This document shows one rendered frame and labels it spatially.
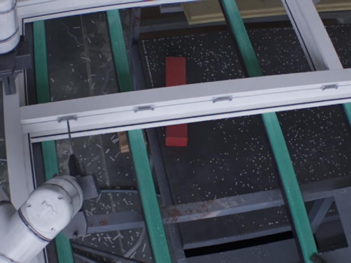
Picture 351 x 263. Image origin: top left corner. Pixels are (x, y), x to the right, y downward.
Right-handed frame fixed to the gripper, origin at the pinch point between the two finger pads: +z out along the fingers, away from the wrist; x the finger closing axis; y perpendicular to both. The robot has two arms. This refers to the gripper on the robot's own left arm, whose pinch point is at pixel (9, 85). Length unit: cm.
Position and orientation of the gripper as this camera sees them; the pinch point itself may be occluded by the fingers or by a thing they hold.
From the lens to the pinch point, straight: 169.9
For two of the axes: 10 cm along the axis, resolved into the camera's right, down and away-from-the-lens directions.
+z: -0.8, 5.7, 8.2
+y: -2.1, -8.1, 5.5
